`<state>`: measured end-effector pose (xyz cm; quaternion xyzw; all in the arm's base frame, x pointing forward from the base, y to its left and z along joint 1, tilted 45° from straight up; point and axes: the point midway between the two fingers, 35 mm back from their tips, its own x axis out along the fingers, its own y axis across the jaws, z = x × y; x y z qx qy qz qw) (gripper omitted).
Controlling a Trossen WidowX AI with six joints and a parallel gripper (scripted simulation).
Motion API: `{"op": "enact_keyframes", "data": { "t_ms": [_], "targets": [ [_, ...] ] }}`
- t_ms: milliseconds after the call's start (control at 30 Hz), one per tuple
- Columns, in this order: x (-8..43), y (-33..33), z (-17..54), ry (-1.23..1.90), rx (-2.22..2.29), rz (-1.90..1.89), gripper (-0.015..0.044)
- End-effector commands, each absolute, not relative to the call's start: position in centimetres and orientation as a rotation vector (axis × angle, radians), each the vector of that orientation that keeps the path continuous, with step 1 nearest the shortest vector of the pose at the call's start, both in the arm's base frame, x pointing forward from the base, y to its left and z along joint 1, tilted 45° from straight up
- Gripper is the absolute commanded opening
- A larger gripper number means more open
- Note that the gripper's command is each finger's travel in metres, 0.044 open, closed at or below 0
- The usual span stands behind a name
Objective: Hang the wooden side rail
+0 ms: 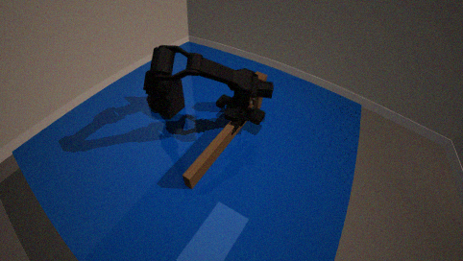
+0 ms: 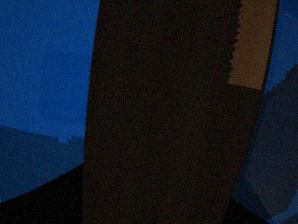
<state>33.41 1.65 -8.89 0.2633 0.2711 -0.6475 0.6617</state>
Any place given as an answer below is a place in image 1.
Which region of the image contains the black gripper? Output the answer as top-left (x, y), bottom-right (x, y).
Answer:
top-left (216, 94), bottom-right (266, 127)

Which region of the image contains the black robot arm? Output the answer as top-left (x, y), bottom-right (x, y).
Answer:
top-left (143, 45), bottom-right (274, 122)

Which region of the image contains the brown wooden post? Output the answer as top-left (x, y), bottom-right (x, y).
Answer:
top-left (249, 71), bottom-right (268, 109)

